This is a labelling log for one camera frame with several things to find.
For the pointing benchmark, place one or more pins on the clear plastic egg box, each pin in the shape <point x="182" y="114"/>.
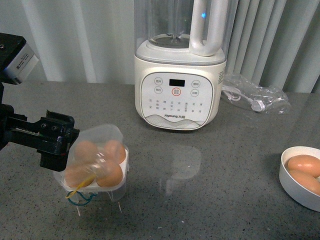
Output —
<point x="98" y="135"/>

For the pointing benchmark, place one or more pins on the brown egg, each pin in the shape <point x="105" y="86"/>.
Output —
<point x="306" y="180"/>
<point x="115" y="151"/>
<point x="304" y="162"/>
<point x="110" y="175"/>
<point x="85" y="152"/>
<point x="75" y="174"/>

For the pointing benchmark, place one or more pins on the blue green rubber band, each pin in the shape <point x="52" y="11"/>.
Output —
<point x="80" y="199"/>

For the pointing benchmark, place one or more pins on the white bowl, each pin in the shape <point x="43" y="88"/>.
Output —
<point x="300" y="186"/>

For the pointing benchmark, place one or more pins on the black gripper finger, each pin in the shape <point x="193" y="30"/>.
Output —
<point x="71" y="135"/>

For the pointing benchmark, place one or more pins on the clear plastic bag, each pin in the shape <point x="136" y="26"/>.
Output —
<point x="242" y="93"/>

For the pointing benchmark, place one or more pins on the white Joyoung blender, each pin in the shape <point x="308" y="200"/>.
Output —
<point x="179" y="61"/>

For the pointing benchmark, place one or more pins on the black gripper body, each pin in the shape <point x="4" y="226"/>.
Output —
<point x="46" y="135"/>

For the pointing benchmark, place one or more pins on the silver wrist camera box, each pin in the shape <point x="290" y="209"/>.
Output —
<point x="17" y="59"/>

